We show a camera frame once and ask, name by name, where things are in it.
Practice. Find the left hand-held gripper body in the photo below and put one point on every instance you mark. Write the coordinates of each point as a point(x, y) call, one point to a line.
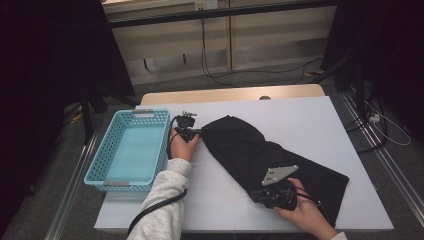
point(185, 123)

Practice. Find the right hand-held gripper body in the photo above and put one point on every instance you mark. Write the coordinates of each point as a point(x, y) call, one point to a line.
point(280, 196)

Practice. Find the black pants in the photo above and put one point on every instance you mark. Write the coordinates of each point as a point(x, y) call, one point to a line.
point(240, 146)

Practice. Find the light blue perforated basket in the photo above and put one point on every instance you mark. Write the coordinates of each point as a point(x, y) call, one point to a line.
point(133, 153)

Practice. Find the person's left hand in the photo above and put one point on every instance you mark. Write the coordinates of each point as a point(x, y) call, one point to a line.
point(182, 150)

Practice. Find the person's right hand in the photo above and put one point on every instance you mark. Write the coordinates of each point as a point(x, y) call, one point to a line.
point(308, 213)

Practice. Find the wooden table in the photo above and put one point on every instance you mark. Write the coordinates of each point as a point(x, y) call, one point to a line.
point(166, 96)

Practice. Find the white table cover board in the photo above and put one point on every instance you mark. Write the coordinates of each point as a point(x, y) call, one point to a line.
point(300, 126)

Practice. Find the dark round table grommet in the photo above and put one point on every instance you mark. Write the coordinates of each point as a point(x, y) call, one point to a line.
point(265, 98)

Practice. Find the black metal stand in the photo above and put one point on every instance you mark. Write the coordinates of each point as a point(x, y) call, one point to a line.
point(87, 113)
point(359, 86)

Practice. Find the long wooden desk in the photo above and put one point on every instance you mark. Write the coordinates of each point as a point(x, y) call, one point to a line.
point(233, 12)

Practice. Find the black curtain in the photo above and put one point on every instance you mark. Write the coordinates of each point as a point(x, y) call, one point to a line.
point(393, 40)
point(40, 66)

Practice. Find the black wall hook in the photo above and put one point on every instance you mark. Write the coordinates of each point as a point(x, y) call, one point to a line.
point(145, 64)
point(184, 58)

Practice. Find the aluminium floor rail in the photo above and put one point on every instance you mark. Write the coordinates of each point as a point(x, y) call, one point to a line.
point(71, 190)
point(400, 190)

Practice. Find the white wall socket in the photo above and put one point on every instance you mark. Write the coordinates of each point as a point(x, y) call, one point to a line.
point(206, 4)

